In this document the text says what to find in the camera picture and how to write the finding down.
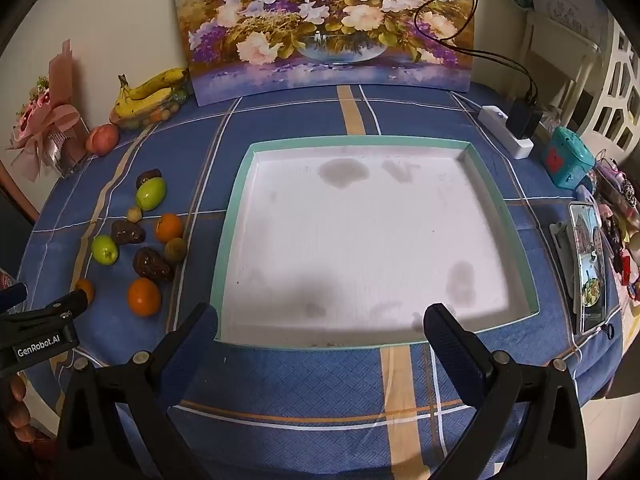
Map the black charger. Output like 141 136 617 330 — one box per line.
506 97 544 140

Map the large green mango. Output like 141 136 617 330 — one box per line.
136 178 167 212

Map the red peach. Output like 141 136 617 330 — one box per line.
85 124 121 156

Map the white lattice furniture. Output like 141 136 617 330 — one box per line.
575 10 640 162

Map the teal box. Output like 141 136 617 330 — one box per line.
544 126 596 191

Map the person's left hand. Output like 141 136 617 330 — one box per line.
6 374 35 442

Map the floral painting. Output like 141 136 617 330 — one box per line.
170 0 475 107

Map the black cable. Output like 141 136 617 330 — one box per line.
414 0 540 107

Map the white tray with teal rim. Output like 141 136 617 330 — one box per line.
209 135 540 350

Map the plate of small fruit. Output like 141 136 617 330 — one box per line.
110 87 194 131

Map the small greenish brown fruit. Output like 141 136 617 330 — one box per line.
163 237 187 263

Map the smartphone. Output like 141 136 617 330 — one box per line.
569 201 607 335

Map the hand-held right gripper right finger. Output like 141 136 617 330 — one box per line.
423 303 588 480

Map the large dark wrinkled date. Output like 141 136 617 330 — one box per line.
132 246 174 281

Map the white chair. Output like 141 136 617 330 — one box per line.
520 10 602 127

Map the medium orange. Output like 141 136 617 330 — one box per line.
153 213 184 244

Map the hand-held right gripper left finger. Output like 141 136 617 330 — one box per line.
54 302 219 480

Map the blue checked tablecloth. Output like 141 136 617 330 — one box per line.
20 82 626 480

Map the round green fruit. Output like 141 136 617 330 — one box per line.
91 234 120 266

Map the dark brown wrinkled date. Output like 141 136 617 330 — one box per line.
110 220 146 246

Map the pile of small accessories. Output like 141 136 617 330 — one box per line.
590 150 640 303

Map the large orange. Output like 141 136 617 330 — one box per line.
127 278 163 317

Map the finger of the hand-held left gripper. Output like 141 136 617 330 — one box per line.
22 287 90 322
0 282 29 315

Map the bunch of yellow bananas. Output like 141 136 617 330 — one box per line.
114 67 191 120

